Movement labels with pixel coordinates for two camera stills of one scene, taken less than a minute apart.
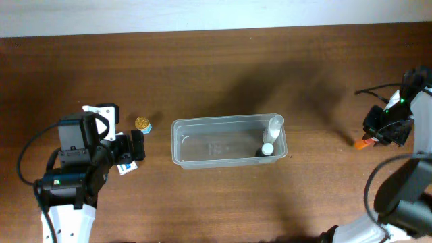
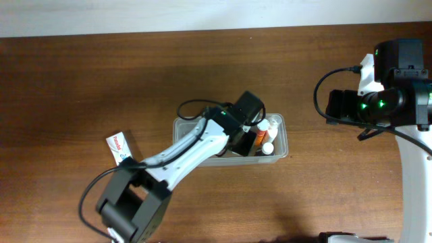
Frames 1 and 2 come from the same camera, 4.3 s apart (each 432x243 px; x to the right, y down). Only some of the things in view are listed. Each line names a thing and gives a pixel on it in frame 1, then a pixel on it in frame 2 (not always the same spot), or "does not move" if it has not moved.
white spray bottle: [273, 129] does not move
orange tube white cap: [361, 144] → [262, 126]
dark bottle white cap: [266, 149] does not move
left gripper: [137, 145] → [244, 144]
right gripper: [376, 132] → [336, 106]
